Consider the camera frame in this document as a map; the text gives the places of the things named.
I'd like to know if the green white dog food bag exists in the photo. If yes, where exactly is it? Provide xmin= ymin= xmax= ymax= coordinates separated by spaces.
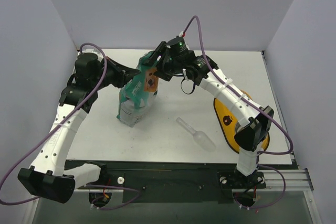
xmin=117 ymin=51 xmax=159 ymax=127

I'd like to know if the clear plastic scoop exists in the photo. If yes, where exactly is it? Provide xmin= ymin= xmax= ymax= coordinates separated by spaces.
xmin=176 ymin=118 xmax=216 ymax=152

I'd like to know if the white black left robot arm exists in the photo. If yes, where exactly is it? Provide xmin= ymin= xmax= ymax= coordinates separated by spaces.
xmin=18 ymin=52 xmax=140 ymax=204

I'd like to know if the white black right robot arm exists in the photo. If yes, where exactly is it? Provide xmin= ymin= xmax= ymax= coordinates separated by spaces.
xmin=144 ymin=37 xmax=274 ymax=187

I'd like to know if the yellow double bowl feeder tray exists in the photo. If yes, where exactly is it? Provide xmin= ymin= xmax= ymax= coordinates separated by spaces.
xmin=213 ymin=90 xmax=270 ymax=154

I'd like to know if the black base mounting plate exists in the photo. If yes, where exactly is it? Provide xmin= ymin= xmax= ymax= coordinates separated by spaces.
xmin=64 ymin=159 xmax=266 ymax=205

